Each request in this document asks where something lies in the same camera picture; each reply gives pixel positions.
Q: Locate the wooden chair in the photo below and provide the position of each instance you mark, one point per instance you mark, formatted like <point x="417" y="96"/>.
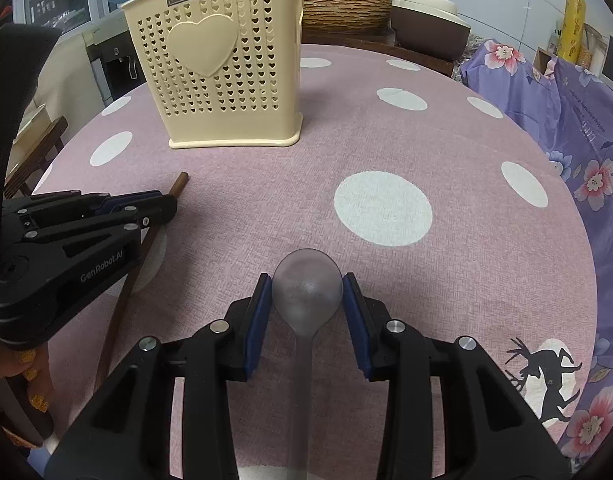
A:
<point x="41" y="150"/>

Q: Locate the brown and cream rice cooker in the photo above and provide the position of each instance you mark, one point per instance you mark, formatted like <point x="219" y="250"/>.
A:
<point x="426" y="25"/>

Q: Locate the glass jar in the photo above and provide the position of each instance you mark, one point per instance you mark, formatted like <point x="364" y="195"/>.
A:
<point x="593" y="50"/>

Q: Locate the pink polka dot tablecloth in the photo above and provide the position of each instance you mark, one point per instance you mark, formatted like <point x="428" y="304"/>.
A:
<point x="436" y="285"/>

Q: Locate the wicker basket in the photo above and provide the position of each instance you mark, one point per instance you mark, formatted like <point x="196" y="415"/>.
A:
<point x="346" y="12"/>

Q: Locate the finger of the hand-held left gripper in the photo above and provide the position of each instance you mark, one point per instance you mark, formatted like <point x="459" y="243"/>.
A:
<point x="51" y="201"/>
<point x="156" y="207"/>

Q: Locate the purple floral cloth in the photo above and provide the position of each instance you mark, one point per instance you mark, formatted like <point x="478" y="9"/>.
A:
<point x="586" y="240"/>

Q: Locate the brown wooden chopstick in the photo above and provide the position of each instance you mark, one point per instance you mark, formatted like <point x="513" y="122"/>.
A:
<point x="119" y="310"/>

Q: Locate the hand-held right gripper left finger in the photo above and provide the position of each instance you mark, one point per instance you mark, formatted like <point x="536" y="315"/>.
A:
<point x="256" y="330"/>

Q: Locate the black appliance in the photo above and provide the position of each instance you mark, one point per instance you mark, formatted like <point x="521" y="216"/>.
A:
<point x="116" y="65"/>

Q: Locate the translucent plastic spoon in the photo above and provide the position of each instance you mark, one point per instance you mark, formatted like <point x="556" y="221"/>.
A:
<point x="306" y="290"/>

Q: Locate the cardboard box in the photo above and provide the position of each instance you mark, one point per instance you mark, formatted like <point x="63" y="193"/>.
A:
<point x="544" y="60"/>

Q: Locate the yellow packet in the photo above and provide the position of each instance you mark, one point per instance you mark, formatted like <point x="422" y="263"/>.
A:
<point x="572" y="25"/>

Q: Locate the person's left hand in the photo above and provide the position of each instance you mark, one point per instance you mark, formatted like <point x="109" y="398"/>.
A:
<point x="31" y="385"/>

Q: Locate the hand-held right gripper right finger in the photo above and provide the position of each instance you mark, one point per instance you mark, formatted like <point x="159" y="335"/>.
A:
<point x="356" y="330"/>

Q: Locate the beige perforated utensil holder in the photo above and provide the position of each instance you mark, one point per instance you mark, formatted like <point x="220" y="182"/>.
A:
<point x="256" y="60"/>

